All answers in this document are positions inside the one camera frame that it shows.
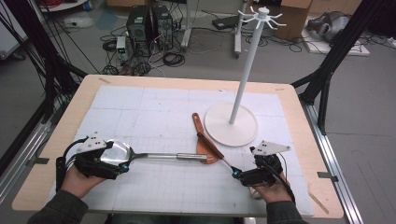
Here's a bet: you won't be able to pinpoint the thin black floor cables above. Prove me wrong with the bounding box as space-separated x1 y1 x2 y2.
246 32 304 54

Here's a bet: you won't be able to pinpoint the tangled floor cables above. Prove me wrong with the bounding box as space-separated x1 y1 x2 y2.
102 60 152 77

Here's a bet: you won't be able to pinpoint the black table clamp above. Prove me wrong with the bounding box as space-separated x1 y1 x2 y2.
317 171 339 183
27 157 50 166

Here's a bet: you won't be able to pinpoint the steel spatula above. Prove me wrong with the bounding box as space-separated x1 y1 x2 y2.
101 139 217 167

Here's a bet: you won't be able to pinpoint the large cardboard box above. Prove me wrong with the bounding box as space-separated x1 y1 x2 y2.
248 0 313 41

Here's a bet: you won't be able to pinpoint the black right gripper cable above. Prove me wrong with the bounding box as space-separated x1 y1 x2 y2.
261 152 297 204

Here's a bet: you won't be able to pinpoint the black frame post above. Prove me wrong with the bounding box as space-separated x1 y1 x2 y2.
290 0 387 136
3 0 88 122

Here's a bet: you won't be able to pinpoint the aluminium rail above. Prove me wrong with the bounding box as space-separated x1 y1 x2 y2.
302 102 365 224
0 119 52 203

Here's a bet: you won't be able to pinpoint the grey rounded device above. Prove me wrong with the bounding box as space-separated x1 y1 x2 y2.
306 10 351 43

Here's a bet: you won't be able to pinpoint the person's left hand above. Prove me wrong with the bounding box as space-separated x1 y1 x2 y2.
60 164 107 200

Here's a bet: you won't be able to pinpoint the black flat box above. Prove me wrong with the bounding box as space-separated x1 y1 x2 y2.
212 15 241 31

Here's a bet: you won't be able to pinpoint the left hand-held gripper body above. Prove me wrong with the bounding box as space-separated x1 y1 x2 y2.
73 132 120 179

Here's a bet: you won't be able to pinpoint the thin wooden stick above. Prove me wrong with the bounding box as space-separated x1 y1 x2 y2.
307 189 330 216

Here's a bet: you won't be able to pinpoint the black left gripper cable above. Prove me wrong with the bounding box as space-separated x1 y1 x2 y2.
55 136 90 192

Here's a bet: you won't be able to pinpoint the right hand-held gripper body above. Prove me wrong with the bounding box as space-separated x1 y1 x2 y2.
241 139 292 188

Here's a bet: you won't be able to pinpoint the small white power supply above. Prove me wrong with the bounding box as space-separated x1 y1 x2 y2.
115 35 128 62

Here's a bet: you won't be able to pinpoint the white utensil rack stand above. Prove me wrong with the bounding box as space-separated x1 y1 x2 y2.
204 6 288 148

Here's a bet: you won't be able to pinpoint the black cable coil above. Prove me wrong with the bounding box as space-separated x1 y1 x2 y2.
102 38 118 53
162 50 186 68

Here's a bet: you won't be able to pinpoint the black computer tower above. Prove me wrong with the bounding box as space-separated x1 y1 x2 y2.
125 5 153 43
150 4 175 50

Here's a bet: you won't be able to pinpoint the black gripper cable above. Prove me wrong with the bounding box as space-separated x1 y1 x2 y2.
261 152 297 204
55 136 90 192

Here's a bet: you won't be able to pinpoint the person's right hand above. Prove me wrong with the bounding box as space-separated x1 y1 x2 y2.
251 180 292 204

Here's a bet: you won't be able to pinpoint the round white table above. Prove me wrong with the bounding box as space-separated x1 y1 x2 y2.
36 0 90 13

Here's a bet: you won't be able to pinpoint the white floor board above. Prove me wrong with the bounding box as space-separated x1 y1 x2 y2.
301 20 372 57

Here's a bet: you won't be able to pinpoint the white grid mat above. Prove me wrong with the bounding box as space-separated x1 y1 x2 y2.
46 84 316 218

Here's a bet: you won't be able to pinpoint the wooden spatula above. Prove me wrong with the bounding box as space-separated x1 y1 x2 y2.
191 112 220 165

